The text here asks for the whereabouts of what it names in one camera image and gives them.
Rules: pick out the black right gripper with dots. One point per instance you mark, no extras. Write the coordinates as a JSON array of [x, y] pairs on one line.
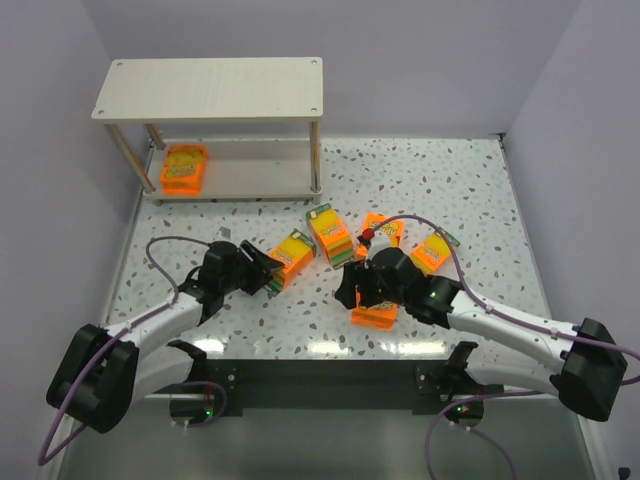
[[364, 284]]

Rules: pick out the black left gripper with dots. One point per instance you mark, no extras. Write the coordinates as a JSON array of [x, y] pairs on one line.
[[254, 270]]

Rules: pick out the multicolour sponge pack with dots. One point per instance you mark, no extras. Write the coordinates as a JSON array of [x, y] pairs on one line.
[[295, 252], [433, 252], [332, 234]]

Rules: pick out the orange round sponge box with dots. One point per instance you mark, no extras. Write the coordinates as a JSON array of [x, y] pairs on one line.
[[380, 317], [184, 169], [394, 230]]

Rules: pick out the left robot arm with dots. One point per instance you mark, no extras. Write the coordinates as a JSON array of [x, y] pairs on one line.
[[105, 370]]

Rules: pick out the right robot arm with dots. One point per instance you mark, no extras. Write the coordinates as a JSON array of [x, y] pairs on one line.
[[581, 364]]

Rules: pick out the white two-tier shelf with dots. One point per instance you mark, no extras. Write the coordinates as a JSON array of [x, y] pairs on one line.
[[258, 118]]

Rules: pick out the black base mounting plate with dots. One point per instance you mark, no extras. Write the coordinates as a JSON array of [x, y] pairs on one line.
[[420, 386]]

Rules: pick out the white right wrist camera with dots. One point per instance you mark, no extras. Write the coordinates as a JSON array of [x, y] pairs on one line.
[[372, 242]]

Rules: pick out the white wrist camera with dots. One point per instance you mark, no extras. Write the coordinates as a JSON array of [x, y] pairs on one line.
[[225, 233], [372, 242]]

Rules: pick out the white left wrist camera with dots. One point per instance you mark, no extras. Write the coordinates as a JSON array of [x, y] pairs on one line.
[[225, 233]]

